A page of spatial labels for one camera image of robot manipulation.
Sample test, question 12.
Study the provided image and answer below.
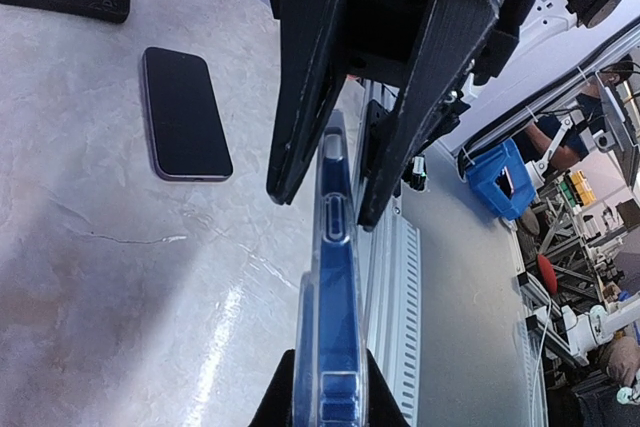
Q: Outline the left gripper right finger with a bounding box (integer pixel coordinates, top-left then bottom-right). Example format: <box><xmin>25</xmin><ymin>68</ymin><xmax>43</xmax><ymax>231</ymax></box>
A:
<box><xmin>367</xmin><ymin>350</ymin><xmax>409</xmax><ymax>427</ymax></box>

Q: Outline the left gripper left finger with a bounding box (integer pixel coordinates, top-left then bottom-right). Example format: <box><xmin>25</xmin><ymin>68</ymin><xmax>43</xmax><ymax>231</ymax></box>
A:
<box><xmin>249</xmin><ymin>349</ymin><xmax>295</xmax><ymax>427</ymax></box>

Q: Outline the front aluminium rail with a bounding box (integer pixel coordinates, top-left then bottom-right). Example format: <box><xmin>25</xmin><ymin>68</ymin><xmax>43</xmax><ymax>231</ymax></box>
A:
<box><xmin>349</xmin><ymin>76</ymin><xmax>426</xmax><ymax>427</ymax></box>

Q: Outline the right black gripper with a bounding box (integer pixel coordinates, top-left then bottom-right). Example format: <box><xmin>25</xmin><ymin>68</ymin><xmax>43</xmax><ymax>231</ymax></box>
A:
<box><xmin>266</xmin><ymin>0</ymin><xmax>535</xmax><ymax>232</ymax></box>

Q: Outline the blue smartphone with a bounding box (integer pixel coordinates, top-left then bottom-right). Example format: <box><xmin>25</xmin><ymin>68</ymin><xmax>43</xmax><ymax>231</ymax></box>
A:
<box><xmin>317</xmin><ymin>127</ymin><xmax>362</xmax><ymax>426</ymax></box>

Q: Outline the purple-edged smartphone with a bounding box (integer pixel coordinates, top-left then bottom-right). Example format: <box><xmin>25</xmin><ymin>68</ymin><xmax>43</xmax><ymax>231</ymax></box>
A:
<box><xmin>142</xmin><ymin>47</ymin><xmax>233</xmax><ymax>182</ymax></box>

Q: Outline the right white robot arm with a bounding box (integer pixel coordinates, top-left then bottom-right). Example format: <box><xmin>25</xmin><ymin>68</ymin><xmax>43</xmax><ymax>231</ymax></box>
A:
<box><xmin>266</xmin><ymin>0</ymin><xmax>621</xmax><ymax>230</ymax></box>

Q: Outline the clear magsafe phone case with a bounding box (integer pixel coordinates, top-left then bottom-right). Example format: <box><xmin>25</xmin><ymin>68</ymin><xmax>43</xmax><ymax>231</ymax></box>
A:
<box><xmin>292</xmin><ymin>110</ymin><xmax>368</xmax><ymax>426</ymax></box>

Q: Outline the blue plastic bin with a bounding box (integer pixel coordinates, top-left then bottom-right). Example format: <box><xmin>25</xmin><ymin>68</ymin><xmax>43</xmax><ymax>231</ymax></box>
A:
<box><xmin>466</xmin><ymin>139</ymin><xmax>536</xmax><ymax>221</ymax></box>

